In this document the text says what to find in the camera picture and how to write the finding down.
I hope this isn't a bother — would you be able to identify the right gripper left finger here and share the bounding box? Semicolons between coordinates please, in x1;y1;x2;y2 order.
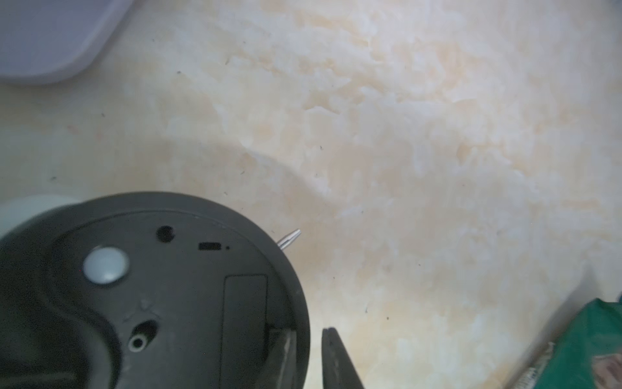
254;329;297;389

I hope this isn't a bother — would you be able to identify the lavender tray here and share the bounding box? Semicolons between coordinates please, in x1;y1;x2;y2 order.
1;0;133;85

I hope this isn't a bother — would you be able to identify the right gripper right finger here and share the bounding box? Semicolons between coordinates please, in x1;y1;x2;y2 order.
322;327;364;389

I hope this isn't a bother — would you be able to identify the white alarm clock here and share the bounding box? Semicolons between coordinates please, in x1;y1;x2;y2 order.
1;192;310;388

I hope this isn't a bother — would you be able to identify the dark green chips bag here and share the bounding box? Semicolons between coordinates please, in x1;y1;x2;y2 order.
513;299;621;389

